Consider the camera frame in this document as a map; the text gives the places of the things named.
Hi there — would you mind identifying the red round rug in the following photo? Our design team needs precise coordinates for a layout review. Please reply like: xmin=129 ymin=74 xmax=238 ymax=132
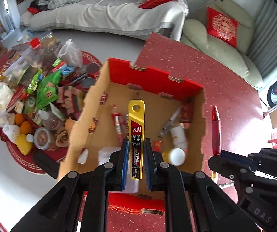
xmin=0 ymin=50 xmax=103 ymax=175

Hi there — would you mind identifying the pile of snacks and bags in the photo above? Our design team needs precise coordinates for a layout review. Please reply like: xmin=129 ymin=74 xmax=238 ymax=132
xmin=0 ymin=31 xmax=101 ymax=157

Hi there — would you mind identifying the white bottle yellow label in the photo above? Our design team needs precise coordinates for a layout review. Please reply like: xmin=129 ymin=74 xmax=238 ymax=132
xmin=162 ymin=148 xmax=186 ymax=166

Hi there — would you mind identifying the grey covered sofa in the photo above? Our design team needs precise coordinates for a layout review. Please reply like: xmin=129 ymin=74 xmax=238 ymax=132
xmin=20 ymin=0 xmax=189 ymax=41

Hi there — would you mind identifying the red cardboard fruit box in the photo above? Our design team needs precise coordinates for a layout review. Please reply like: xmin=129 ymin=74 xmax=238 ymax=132
xmin=57 ymin=58 xmax=207 ymax=217

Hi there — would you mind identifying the green armchair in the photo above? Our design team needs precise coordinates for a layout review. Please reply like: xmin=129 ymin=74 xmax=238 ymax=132
xmin=180 ymin=0 xmax=263 ymax=89

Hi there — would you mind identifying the small white pill bottle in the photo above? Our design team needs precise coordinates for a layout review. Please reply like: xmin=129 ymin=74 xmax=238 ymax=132
xmin=170 ymin=126 xmax=188 ymax=151

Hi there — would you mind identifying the red lighter tube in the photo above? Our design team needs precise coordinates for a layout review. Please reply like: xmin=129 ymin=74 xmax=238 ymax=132
xmin=153 ymin=140 xmax=162 ymax=153

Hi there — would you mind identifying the black clear gel pen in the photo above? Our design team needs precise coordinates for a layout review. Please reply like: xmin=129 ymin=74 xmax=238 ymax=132
xmin=158 ymin=106 xmax=182 ymax=138

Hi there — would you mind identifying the red embroidered cushion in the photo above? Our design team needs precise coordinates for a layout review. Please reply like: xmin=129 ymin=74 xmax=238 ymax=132
xmin=207 ymin=7 xmax=238 ymax=48

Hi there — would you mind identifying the red transparent pen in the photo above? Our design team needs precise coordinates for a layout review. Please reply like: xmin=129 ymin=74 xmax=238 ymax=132
xmin=212 ymin=105 xmax=221 ymax=156

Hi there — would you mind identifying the yellow utility blade case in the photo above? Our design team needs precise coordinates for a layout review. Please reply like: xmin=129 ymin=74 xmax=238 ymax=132
xmin=128 ymin=100 xmax=145 ymax=180

